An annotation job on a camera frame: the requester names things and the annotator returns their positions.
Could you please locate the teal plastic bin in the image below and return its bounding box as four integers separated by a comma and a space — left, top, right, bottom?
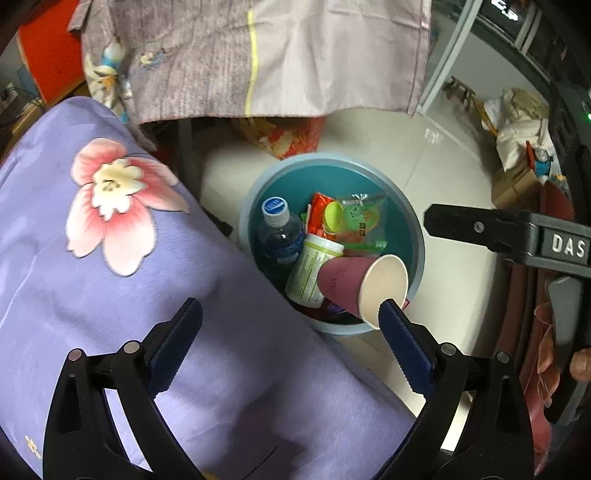
239, 154, 426, 336

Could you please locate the white plush pile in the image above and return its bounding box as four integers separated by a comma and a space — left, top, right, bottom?
482, 88, 552, 171

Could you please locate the grey pink floral cloth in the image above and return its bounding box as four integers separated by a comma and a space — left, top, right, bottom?
68, 0, 432, 151

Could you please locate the small wooden stool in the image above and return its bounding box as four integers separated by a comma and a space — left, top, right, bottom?
443, 76, 478, 112

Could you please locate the blue toy train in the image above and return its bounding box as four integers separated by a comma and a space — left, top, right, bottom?
526, 141, 555, 178

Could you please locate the red snack wrapper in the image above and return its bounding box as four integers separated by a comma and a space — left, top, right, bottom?
305, 191, 384, 259

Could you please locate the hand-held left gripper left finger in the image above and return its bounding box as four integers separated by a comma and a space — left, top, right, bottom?
44, 298, 204, 480

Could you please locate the red patterned box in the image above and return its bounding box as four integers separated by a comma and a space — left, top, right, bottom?
231, 115, 326, 160

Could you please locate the glass display cabinet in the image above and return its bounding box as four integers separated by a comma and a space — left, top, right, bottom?
413, 0, 591, 121

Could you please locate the person's right hand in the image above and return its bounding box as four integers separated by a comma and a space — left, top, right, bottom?
569, 348, 591, 384

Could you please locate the clear snack packet green lid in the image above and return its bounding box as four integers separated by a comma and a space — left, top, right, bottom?
323, 193, 387, 252

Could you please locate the dark red case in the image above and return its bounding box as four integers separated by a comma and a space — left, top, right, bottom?
496, 180, 578, 476

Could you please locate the brown cardboard box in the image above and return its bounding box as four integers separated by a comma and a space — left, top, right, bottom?
490, 164, 543, 208

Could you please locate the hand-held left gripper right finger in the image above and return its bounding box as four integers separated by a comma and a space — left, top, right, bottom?
376, 298, 534, 480

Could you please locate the purple floral tablecloth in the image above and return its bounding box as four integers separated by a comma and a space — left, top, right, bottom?
0, 96, 416, 480

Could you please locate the pink paper cup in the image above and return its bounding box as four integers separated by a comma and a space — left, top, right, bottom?
318, 254, 409, 330

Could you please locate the white bottle green label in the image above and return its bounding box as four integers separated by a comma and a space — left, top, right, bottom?
284, 233, 346, 309

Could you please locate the clear water bottle blue label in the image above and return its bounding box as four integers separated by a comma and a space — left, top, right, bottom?
255, 196, 308, 287

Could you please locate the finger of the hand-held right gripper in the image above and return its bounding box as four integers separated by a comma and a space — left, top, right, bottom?
424, 203, 539, 259

